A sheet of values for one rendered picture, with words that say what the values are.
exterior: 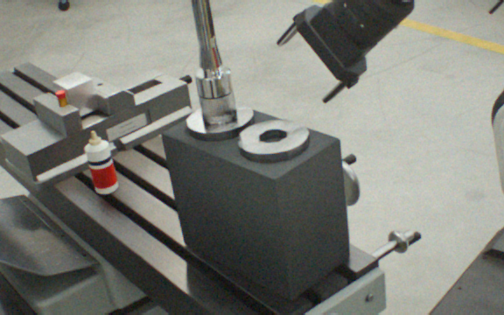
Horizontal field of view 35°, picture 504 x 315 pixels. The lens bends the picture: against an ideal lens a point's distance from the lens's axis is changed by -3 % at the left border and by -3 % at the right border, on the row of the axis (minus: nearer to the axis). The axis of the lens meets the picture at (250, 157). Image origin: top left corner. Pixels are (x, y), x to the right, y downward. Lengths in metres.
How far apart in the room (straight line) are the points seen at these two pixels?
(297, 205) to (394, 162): 2.19
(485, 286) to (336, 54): 0.67
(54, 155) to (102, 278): 0.23
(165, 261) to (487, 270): 0.72
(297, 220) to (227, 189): 0.10
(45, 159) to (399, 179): 1.87
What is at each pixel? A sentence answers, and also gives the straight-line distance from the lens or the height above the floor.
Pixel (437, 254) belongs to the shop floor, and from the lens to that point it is 2.67.
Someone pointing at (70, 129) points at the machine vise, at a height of 1.01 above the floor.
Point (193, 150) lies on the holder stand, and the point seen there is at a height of 1.11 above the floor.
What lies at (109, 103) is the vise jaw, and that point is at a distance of 1.46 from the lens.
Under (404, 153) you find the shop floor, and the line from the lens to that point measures 3.23.
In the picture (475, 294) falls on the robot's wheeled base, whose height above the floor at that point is 0.59.
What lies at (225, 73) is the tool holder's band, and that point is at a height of 1.20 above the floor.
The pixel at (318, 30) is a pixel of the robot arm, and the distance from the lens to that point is 1.12.
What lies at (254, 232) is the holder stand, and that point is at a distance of 1.03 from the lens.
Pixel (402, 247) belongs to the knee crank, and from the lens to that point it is 1.84.
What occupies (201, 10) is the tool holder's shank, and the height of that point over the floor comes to 1.29.
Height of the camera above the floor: 1.60
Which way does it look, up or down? 29 degrees down
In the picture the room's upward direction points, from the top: 9 degrees counter-clockwise
